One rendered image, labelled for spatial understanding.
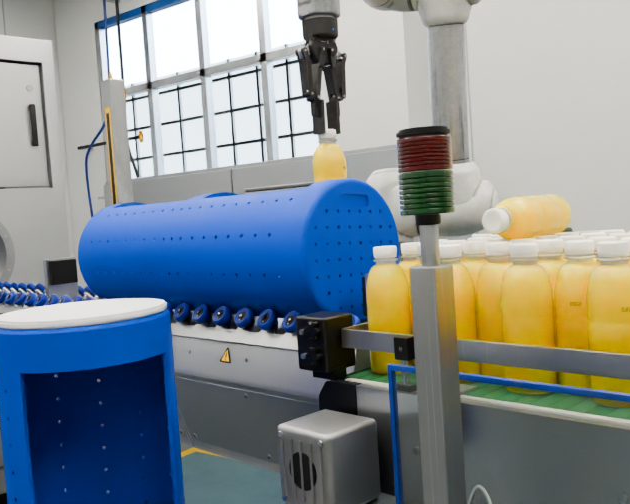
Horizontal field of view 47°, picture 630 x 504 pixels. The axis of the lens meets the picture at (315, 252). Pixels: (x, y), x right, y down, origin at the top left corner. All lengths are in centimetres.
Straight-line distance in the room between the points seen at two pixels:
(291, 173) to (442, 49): 162
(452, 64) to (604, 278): 118
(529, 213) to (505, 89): 319
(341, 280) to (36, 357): 57
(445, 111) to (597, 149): 219
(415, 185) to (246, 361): 77
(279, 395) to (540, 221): 59
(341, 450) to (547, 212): 52
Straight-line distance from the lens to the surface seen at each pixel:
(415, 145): 84
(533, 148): 429
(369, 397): 115
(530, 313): 105
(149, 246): 174
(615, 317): 99
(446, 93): 207
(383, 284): 119
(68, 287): 248
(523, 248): 105
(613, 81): 419
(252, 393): 152
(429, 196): 84
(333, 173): 152
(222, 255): 151
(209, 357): 162
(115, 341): 116
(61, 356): 116
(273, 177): 361
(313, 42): 156
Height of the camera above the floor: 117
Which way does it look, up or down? 3 degrees down
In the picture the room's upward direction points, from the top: 4 degrees counter-clockwise
